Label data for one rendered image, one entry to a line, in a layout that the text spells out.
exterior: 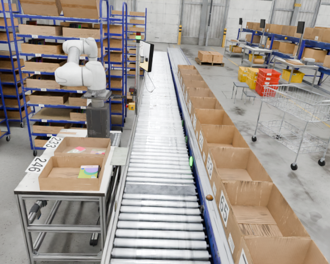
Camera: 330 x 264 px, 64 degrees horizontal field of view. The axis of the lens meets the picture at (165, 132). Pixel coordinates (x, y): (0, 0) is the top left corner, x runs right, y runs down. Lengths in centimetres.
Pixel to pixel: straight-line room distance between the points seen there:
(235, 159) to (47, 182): 125
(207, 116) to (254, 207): 121
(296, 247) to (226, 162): 80
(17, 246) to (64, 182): 100
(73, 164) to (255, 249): 140
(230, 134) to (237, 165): 40
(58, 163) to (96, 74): 75
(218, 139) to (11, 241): 195
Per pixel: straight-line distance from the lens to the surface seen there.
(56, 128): 370
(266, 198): 164
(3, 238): 282
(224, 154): 187
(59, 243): 263
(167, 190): 183
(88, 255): 227
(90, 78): 227
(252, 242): 123
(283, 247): 130
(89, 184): 184
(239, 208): 160
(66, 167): 213
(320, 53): 948
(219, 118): 262
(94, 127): 240
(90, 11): 336
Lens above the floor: 185
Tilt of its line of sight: 24 degrees down
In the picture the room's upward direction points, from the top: 4 degrees clockwise
